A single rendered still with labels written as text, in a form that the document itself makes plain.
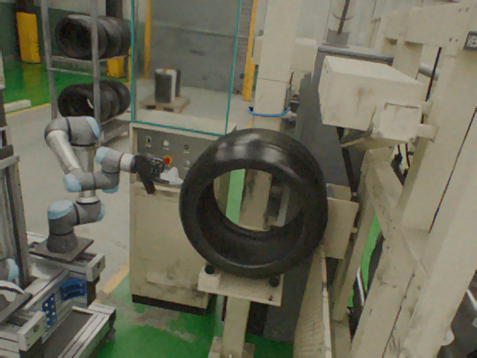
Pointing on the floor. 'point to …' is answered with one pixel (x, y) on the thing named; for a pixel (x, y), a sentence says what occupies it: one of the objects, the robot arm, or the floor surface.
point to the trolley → (113, 29)
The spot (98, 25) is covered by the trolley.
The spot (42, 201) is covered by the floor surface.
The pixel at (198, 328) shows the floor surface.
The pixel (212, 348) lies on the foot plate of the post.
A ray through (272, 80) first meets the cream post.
